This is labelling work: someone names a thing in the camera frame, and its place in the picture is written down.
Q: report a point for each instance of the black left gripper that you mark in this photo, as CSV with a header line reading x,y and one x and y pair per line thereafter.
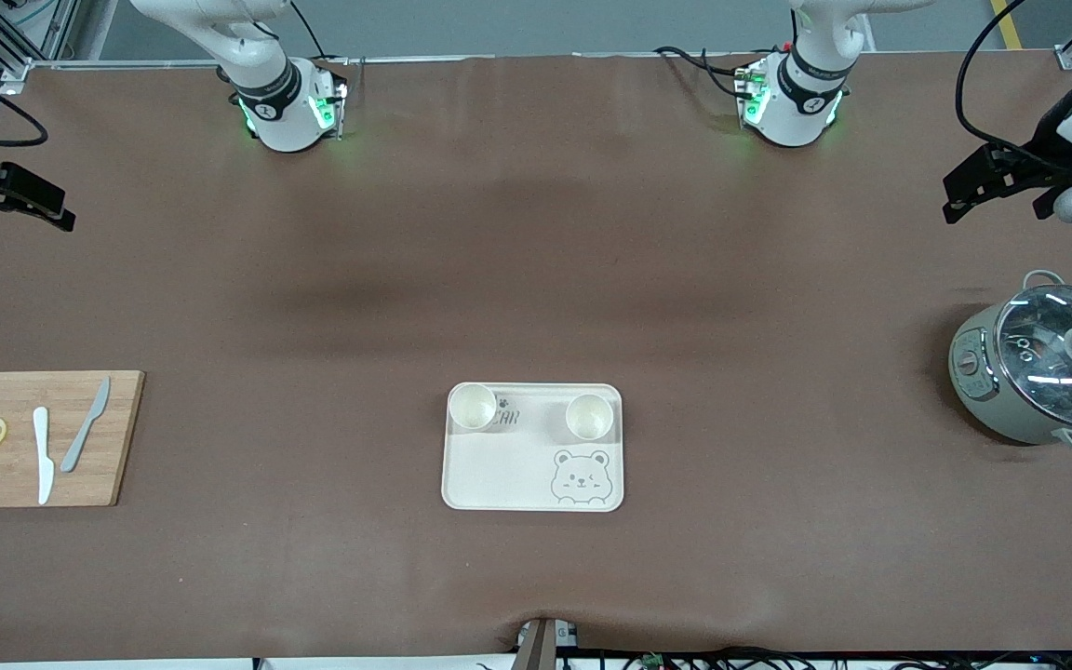
x,y
1047,140

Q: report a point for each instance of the white plastic cup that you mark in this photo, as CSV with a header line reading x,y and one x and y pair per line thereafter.
x,y
472,408
589,417

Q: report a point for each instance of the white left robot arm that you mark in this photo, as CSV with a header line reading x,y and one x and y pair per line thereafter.
x,y
792,104

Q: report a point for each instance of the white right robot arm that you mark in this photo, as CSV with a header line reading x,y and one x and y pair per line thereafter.
x,y
280,104

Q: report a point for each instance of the glass pot lid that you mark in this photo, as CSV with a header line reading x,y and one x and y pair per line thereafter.
x,y
1057,358

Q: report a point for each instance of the wooden cutting board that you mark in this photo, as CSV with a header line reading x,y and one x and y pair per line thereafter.
x,y
15,391

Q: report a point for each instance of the grey-green electric cooker pot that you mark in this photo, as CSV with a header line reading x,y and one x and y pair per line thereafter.
x,y
978,381

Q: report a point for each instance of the grey plastic knife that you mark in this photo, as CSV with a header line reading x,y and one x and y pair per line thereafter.
x,y
85,428

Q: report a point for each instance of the white plastic knife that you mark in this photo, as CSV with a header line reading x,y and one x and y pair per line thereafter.
x,y
43,456

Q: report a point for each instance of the brown table mat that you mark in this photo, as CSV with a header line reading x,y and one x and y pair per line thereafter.
x,y
536,233

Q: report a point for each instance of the cream tray with bear print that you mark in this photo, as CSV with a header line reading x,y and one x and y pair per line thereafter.
x,y
508,470

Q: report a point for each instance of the aluminium frame profile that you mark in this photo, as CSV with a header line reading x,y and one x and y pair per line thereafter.
x,y
6,42

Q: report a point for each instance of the metal clamp bracket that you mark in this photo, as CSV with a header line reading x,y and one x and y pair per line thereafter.
x,y
541,644

